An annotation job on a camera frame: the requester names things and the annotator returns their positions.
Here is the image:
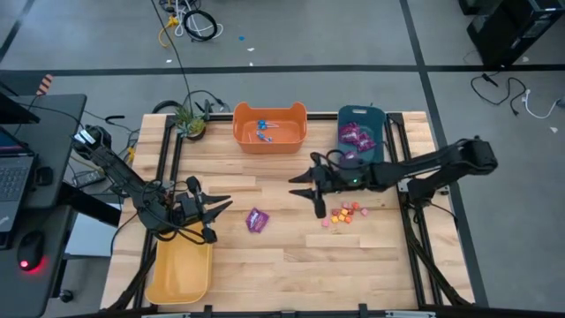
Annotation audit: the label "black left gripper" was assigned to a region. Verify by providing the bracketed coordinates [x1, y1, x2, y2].
[169, 176, 234, 245]

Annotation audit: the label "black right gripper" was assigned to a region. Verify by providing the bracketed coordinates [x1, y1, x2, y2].
[289, 152, 354, 220]

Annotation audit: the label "orange plastic bin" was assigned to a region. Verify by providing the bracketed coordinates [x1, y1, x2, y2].
[231, 102, 309, 155]

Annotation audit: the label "teal plastic bin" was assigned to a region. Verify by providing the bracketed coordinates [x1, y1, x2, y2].
[337, 104, 388, 168]

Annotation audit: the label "yellow plastic bin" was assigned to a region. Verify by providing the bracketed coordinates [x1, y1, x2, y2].
[144, 219, 214, 306]

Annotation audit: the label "potted succulent plant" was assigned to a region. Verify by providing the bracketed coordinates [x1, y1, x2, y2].
[174, 105, 207, 141]

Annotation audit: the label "white board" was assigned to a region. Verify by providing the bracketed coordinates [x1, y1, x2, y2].
[64, 201, 124, 258]

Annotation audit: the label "grey power strip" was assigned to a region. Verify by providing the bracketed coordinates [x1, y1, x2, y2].
[73, 170, 107, 189]

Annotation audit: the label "black power adapter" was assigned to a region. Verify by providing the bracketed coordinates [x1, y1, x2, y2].
[34, 165, 55, 186]

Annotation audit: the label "black computer mouse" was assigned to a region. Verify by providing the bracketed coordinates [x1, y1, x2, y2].
[17, 230, 46, 272]

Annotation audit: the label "black laptop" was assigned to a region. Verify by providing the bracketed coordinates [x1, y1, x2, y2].
[0, 125, 37, 234]

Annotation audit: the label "black desk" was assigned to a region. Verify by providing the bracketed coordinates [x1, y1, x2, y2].
[0, 93, 88, 318]

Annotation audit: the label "orange black striped object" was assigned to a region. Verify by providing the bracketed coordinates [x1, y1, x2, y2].
[35, 73, 55, 97]

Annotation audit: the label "black equipment cabinet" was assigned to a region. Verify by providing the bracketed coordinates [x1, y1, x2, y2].
[457, 0, 565, 68]

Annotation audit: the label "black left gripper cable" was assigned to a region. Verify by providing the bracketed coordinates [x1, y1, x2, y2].
[140, 178, 208, 246]

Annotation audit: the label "black cables with plugs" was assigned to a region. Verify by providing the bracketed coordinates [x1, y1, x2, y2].
[181, 89, 231, 114]

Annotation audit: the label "long black cable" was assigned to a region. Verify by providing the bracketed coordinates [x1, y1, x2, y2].
[149, 0, 195, 114]

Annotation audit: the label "coiled black cable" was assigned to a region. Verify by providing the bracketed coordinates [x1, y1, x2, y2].
[181, 9, 220, 43]

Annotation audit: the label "yellow cable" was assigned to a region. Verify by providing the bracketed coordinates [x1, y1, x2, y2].
[157, 14, 180, 49]

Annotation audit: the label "black cable with plug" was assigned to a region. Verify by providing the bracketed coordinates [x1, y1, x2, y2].
[470, 72, 530, 117]

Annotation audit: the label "white cable with plug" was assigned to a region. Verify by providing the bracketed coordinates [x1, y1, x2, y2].
[520, 87, 562, 120]

